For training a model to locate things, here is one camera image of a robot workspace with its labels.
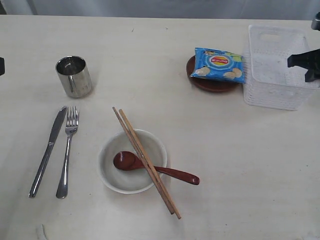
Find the white perforated plastic basket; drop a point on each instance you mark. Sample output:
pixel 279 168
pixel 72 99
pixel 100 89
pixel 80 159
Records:
pixel 269 82

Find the silver fork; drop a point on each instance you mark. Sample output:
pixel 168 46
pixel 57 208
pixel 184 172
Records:
pixel 72 124

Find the wooden chopstick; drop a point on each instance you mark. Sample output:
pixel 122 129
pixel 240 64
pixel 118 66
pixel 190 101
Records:
pixel 140 155
pixel 160 180

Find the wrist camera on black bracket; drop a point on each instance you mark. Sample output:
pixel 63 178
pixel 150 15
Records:
pixel 315 25

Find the grey ceramic bowl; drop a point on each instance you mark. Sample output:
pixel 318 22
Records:
pixel 133 181

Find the tape piece on table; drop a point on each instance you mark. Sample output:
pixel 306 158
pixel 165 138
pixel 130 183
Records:
pixel 40 232

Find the silver table knife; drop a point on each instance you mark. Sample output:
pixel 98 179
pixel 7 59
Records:
pixel 50 145

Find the dark red wooden spoon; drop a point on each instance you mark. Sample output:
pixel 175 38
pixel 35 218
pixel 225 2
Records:
pixel 128 161

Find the metal cup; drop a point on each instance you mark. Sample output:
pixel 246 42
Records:
pixel 74 76

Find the brown round plate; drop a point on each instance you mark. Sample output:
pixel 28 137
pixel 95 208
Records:
pixel 212 86

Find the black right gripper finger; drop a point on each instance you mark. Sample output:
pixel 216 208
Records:
pixel 312 75

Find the blue chips bag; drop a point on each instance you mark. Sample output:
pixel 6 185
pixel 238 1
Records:
pixel 218 65

